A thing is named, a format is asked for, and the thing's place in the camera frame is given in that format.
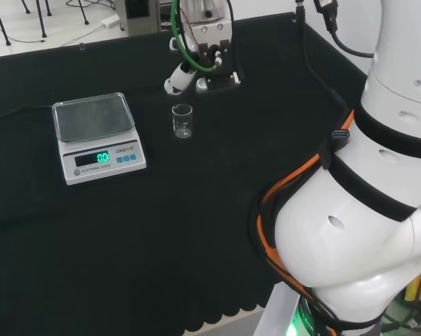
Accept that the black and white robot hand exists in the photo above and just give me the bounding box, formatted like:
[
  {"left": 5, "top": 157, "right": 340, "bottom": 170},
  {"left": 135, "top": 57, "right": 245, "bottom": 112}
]
[{"left": 164, "top": 20, "right": 238, "bottom": 96}]

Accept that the small clear glass beaker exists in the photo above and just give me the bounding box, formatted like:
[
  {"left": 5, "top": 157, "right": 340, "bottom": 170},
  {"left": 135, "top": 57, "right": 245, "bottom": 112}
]
[{"left": 171, "top": 103, "right": 194, "bottom": 140}]

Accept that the grey metal cabinet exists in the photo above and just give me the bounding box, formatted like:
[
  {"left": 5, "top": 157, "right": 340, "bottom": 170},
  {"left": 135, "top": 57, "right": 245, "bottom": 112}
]
[{"left": 115, "top": 0, "right": 173, "bottom": 36}]

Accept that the white electronic balance steel pan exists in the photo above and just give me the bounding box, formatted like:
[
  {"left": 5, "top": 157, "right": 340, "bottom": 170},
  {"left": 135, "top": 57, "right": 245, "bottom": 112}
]
[{"left": 52, "top": 92, "right": 148, "bottom": 186}]

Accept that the black bench cloth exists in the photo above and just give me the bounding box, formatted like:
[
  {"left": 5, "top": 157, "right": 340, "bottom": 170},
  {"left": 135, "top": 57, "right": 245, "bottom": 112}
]
[{"left": 0, "top": 12, "right": 372, "bottom": 336}]

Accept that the pale board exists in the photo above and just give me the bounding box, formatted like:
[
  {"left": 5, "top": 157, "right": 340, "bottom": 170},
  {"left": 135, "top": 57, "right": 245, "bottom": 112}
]
[{"left": 255, "top": 283, "right": 302, "bottom": 336}]

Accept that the yellow stop button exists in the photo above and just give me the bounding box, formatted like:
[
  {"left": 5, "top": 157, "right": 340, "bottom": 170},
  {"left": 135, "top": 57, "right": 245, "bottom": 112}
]
[{"left": 404, "top": 264, "right": 421, "bottom": 306}]

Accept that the green cable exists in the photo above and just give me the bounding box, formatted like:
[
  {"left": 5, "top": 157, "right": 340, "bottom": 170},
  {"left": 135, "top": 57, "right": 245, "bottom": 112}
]
[{"left": 170, "top": 0, "right": 220, "bottom": 74}]

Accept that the long black cable with plug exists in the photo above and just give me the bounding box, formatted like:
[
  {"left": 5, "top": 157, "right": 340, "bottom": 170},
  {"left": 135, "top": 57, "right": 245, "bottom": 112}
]
[{"left": 295, "top": 0, "right": 353, "bottom": 116}]

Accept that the thick black cable with connector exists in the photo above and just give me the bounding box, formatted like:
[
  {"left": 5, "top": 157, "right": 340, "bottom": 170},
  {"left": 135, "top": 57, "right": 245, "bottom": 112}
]
[{"left": 313, "top": 0, "right": 376, "bottom": 59}]

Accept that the orange cable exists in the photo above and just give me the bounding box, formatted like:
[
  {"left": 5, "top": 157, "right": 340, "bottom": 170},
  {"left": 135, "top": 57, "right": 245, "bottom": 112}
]
[{"left": 257, "top": 110, "right": 355, "bottom": 336}]

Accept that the black looped cable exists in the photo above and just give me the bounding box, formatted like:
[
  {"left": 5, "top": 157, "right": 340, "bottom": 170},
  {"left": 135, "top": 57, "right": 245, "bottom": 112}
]
[{"left": 381, "top": 309, "right": 421, "bottom": 333}]

